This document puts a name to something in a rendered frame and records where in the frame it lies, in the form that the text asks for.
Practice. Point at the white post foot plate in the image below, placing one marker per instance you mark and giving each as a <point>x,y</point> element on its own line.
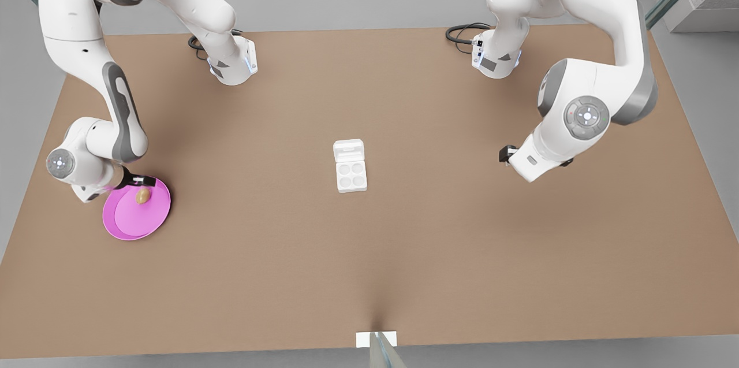
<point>362,339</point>

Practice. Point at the white egg box lid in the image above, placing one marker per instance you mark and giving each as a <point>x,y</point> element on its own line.
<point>349,149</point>

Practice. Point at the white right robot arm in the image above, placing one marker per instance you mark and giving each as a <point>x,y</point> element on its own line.
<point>75,21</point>

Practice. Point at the pink round plate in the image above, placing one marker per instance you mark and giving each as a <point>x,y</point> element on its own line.
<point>134,220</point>

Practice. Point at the white egg box base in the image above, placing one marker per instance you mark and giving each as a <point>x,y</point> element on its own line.
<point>351,177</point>

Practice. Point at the brown egg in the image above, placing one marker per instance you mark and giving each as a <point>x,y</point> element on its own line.
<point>142,196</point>

